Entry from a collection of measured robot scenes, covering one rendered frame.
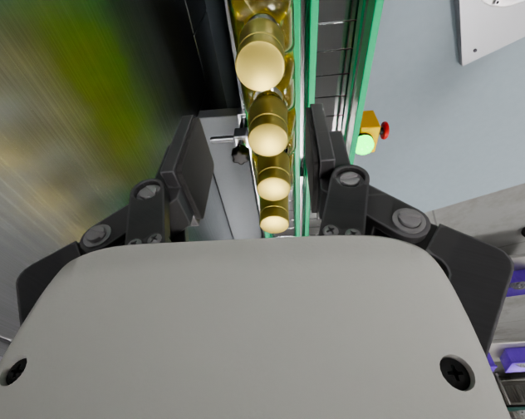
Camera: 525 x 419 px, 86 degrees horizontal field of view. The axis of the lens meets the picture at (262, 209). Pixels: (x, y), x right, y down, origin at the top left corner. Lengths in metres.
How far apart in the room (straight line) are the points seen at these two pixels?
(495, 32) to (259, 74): 0.79
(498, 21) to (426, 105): 0.23
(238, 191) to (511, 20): 0.74
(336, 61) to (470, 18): 0.44
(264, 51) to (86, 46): 0.13
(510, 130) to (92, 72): 1.14
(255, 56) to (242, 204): 0.54
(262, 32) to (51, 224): 0.18
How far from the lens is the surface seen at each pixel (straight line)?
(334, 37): 0.51
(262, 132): 0.23
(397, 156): 1.08
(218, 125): 0.57
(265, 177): 0.27
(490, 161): 1.26
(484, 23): 0.92
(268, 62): 0.21
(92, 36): 0.27
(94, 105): 0.25
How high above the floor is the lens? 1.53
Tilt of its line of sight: 41 degrees down
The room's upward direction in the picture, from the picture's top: 178 degrees counter-clockwise
